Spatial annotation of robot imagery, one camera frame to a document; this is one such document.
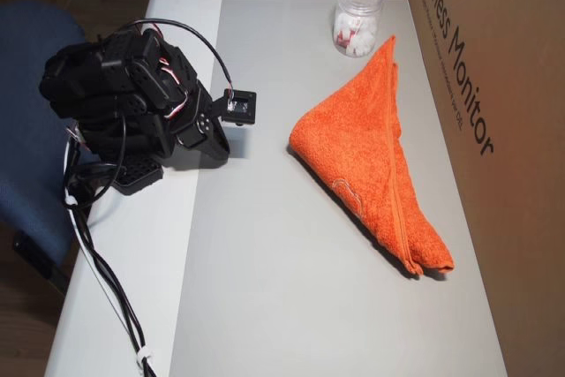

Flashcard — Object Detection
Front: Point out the grey table mat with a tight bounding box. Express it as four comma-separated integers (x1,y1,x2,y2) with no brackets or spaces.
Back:
169,0,509,377

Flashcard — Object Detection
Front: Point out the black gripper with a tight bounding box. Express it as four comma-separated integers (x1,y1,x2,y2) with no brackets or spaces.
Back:
171,80,231,162

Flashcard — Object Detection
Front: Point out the clear plastic jar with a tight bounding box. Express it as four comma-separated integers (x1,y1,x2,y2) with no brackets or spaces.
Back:
331,0,386,58

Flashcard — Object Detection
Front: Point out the blue office chair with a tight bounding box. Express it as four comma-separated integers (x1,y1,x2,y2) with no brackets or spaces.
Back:
0,0,105,298

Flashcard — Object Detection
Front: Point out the red white packet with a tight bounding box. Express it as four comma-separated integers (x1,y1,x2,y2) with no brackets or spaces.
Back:
334,26,359,50

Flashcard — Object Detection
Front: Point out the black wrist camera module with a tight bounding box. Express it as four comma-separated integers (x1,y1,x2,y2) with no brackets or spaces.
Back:
210,88,259,127

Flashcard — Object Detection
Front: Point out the orange terry towel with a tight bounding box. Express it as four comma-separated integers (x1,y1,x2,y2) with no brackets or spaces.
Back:
287,34,456,279

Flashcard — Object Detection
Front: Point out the black power cable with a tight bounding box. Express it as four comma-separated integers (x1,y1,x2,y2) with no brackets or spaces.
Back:
65,173,158,377

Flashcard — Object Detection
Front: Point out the black and white cable bundle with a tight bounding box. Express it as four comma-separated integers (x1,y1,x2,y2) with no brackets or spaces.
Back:
65,164,158,377

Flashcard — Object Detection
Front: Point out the brown Business Monitor cardboard box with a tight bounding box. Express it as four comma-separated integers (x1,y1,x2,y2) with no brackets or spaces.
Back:
408,0,565,377

